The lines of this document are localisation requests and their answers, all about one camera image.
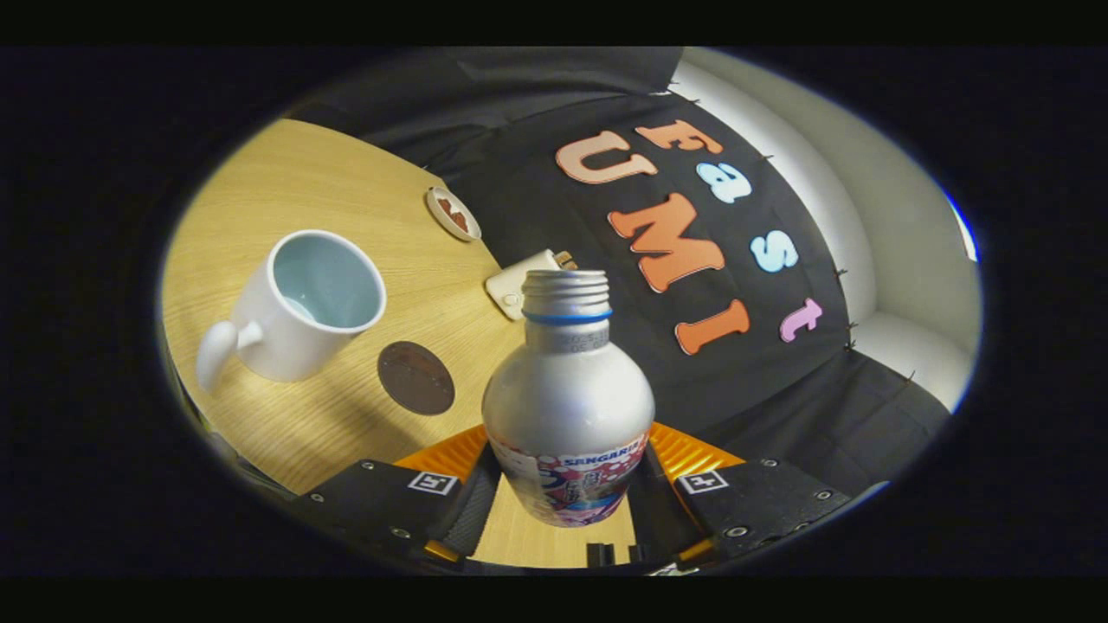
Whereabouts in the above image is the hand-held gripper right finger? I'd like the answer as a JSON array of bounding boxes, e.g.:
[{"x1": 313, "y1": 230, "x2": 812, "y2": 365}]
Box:
[{"x1": 628, "y1": 421, "x2": 855, "y2": 568}]

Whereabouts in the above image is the round brown coaster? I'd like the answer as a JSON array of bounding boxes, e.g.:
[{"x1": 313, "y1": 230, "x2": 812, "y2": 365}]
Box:
[{"x1": 377, "y1": 341, "x2": 456, "y2": 416}]

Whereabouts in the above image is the white cup blue inside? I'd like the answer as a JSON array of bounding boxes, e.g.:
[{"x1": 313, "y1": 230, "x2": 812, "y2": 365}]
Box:
[{"x1": 196, "y1": 229, "x2": 388, "y2": 395}]

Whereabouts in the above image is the round white plate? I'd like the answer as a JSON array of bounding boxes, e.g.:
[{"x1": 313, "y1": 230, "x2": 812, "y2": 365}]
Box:
[{"x1": 425, "y1": 186, "x2": 482, "y2": 242}]

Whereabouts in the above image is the wooden table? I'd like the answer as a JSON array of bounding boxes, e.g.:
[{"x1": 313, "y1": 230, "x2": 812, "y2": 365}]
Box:
[{"x1": 160, "y1": 119, "x2": 637, "y2": 569}]

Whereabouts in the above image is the silver juice bottle printed label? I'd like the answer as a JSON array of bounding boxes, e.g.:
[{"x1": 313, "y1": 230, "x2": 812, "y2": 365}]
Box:
[{"x1": 481, "y1": 269, "x2": 656, "y2": 528}]

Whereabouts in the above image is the white toaster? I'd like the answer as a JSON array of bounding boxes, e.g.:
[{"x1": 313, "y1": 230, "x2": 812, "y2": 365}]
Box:
[{"x1": 485, "y1": 249, "x2": 564, "y2": 322}]

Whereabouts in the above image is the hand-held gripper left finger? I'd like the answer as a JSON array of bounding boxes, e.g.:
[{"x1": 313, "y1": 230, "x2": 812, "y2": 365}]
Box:
[{"x1": 290, "y1": 424, "x2": 503, "y2": 568}]

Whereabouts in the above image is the black backdrop cloth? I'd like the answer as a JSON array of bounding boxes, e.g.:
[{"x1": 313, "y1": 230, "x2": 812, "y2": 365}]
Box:
[{"x1": 286, "y1": 48, "x2": 953, "y2": 498}]

